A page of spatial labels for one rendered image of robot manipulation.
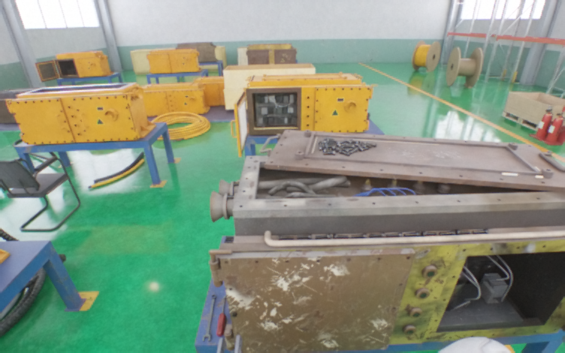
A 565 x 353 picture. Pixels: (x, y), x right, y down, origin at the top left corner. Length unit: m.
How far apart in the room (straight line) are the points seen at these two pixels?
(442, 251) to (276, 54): 8.55
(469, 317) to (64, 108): 4.31
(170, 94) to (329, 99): 4.43
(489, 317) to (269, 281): 1.02
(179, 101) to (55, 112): 3.31
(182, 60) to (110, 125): 5.97
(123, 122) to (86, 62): 7.21
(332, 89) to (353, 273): 2.75
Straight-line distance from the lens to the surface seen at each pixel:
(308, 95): 3.54
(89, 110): 4.13
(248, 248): 0.99
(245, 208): 0.99
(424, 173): 1.26
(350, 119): 3.68
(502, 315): 1.67
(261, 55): 9.29
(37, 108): 4.49
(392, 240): 1.04
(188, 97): 7.01
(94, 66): 10.94
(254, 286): 1.07
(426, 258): 1.13
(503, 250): 1.27
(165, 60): 9.89
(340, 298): 1.14
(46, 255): 2.52
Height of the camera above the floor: 1.89
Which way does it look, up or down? 28 degrees down
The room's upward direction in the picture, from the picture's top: 1 degrees counter-clockwise
